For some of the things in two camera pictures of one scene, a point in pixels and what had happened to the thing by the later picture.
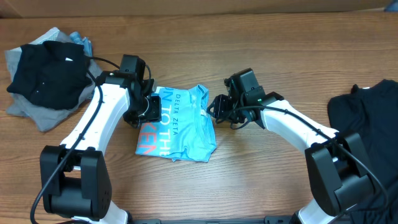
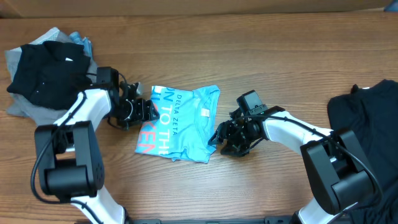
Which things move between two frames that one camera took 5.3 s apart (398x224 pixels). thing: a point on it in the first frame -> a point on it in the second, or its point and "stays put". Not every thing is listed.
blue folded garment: (75, 37) stays put
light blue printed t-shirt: (183, 130) stays put
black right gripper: (219, 112) -> (224, 132)
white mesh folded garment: (50, 35) stays put
